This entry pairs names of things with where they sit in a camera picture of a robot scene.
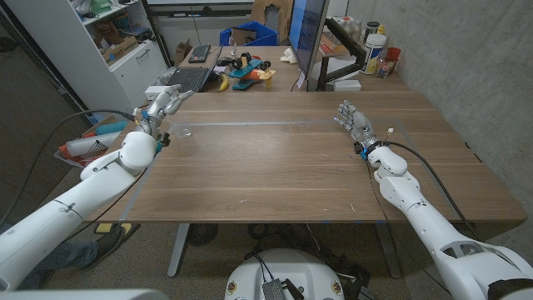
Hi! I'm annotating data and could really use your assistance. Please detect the white power adapter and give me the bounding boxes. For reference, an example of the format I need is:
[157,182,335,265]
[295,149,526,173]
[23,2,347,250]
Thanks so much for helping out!
[144,85,170,101]

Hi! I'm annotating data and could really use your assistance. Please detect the flat white box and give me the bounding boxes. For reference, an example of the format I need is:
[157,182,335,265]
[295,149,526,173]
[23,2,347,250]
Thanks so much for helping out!
[332,78,362,93]

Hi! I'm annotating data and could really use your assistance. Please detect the cardboard box with label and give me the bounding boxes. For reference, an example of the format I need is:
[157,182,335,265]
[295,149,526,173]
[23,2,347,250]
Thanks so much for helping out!
[102,35,139,63]

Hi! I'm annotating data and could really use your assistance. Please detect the small brown cardboard box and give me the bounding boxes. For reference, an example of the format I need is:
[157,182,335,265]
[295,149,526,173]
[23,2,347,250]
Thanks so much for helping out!
[174,39,193,66]

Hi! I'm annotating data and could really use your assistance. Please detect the bubble wrap roll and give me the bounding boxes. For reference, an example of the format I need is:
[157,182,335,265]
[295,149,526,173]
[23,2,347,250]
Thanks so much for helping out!
[65,131,122,158]

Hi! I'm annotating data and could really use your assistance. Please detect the red plastic cup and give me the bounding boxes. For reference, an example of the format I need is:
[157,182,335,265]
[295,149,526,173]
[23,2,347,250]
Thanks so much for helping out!
[385,46,402,74]

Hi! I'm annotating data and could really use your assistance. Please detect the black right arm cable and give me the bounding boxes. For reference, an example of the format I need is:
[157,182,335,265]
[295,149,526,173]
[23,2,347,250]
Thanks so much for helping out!
[381,140,480,241]

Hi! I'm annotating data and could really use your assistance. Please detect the clear plastic cup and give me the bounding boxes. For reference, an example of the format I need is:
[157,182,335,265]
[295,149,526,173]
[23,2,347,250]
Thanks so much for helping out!
[376,57,395,79]

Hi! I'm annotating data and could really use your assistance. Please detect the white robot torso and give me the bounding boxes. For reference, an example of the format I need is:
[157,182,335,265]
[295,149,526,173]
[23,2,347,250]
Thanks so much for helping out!
[223,248,346,300]

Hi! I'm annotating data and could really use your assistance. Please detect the black round fan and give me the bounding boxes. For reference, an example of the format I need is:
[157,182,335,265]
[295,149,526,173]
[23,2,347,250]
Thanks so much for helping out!
[187,223,220,247]

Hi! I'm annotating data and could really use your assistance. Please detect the white canister with label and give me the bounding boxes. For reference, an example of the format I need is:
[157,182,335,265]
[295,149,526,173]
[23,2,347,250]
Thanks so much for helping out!
[361,32,387,76]

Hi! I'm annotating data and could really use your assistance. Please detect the orange and teal toy plane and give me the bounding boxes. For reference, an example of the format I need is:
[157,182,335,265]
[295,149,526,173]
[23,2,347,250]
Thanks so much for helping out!
[227,52,277,92]

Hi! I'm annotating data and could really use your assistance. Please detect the yellow and black foot pedal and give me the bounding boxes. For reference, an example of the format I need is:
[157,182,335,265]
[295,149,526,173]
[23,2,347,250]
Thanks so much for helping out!
[93,222,142,245]

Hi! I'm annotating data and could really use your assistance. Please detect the dark lidded jar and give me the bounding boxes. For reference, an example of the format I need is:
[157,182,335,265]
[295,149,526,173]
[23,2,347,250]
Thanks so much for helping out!
[364,20,381,43]

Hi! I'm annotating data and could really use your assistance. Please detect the clear measuring cup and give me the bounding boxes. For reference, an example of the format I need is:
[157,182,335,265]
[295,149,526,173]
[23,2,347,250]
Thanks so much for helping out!
[168,112,193,140]

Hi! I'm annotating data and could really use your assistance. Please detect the black laptop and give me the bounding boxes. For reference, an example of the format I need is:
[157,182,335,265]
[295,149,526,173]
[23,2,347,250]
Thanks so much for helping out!
[166,45,224,93]

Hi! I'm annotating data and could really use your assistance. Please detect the black flat computer monitor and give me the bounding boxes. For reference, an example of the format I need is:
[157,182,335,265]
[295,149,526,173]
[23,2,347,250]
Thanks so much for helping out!
[287,0,330,80]

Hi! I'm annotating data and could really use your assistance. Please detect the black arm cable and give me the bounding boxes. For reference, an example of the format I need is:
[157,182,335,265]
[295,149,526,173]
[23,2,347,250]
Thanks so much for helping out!
[0,108,138,226]
[381,140,480,241]

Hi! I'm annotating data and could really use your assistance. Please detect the white storage cabinet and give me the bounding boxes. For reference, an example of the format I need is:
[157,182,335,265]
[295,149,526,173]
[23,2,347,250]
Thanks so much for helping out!
[3,0,167,113]

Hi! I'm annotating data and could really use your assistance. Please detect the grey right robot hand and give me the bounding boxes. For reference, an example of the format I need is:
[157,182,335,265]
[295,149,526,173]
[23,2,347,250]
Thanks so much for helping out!
[332,99,382,153]

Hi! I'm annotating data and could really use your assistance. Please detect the teal foam roll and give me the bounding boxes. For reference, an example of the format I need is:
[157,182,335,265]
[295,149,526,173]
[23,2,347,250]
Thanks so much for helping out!
[94,120,129,137]

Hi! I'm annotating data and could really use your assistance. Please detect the grey table leg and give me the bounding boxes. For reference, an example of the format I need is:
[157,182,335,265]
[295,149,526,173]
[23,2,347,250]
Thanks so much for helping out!
[372,222,403,279]
[166,223,191,278]

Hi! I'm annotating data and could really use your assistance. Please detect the dark shoe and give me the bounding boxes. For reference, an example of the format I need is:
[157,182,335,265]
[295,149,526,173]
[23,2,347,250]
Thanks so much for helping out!
[81,224,126,272]

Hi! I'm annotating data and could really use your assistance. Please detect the person's leg in jeans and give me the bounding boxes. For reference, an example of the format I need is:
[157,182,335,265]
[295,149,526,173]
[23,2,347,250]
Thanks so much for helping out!
[16,239,101,291]

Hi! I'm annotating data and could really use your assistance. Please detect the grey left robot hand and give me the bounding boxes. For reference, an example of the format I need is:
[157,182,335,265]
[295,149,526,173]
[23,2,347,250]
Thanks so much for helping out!
[133,83,196,141]

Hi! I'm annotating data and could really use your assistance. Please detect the blue plastic bin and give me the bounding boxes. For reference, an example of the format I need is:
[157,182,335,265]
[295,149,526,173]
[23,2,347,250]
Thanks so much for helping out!
[219,20,279,47]

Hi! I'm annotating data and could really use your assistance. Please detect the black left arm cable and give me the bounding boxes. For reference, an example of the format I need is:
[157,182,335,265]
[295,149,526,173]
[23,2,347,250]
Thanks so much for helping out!
[0,108,138,226]

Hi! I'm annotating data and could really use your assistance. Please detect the black keyboard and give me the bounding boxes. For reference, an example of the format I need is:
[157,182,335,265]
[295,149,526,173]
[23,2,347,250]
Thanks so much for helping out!
[187,43,212,64]

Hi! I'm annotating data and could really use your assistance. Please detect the brown cardboard sheet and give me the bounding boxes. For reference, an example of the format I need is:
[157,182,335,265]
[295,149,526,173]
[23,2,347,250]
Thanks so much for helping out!
[251,0,295,31]

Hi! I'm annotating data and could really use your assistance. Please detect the cardboard tray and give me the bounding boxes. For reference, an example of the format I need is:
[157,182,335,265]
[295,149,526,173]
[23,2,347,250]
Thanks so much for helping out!
[53,114,130,168]

